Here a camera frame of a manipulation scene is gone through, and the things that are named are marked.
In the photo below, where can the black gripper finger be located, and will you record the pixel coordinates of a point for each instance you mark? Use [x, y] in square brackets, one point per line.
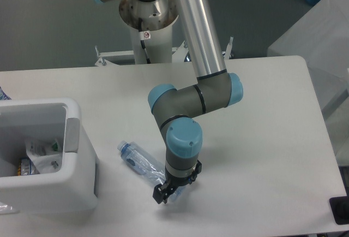
[162, 192]
[198, 168]

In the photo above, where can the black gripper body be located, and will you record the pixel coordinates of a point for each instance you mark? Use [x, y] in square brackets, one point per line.
[175, 182]

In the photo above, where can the clear blue plastic bottle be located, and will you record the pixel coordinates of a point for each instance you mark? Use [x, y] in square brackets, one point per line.
[142, 163]

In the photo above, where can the clear plastic bag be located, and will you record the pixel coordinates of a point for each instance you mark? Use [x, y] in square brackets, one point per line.
[46, 157]

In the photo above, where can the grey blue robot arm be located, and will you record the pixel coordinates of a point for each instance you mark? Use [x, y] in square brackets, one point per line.
[175, 110]

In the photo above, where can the white trash can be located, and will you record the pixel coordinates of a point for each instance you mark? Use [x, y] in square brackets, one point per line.
[74, 187]

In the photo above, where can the crushed bottle in bin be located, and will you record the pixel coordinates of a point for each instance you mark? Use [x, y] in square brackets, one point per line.
[26, 167]

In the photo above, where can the black device at edge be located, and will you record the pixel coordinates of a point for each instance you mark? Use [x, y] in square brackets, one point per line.
[339, 207]

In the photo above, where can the clear plastic wrap left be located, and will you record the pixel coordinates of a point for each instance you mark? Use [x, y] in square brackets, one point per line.
[7, 209]

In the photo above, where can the translucent white box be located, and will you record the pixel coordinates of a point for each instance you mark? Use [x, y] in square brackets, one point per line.
[321, 38]

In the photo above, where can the blue patterned packet left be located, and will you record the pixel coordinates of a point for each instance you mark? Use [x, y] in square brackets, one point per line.
[3, 95]

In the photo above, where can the white pedestal base frame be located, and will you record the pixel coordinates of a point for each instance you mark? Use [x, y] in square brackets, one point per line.
[179, 54]

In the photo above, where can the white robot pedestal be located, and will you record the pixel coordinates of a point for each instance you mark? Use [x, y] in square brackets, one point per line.
[150, 25]

